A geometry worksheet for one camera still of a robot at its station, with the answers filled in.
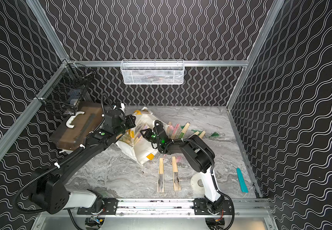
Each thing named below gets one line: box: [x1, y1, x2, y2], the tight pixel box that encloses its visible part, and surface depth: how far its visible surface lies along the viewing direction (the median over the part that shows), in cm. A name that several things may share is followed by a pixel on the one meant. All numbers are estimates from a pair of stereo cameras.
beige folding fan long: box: [171, 156, 182, 191], surface depth 85 cm
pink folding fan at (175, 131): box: [170, 123, 181, 140], surface depth 108 cm
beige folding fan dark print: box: [156, 157, 165, 193], surface depth 85 cm
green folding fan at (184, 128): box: [177, 122, 191, 139], surface depth 108 cm
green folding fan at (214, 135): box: [207, 131, 221, 139], surface depth 105 cm
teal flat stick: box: [236, 167, 249, 194], surface depth 84 cm
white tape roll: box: [190, 172, 205, 198], surface depth 83 cm
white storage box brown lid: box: [49, 101, 105, 150], surface depth 89 cm
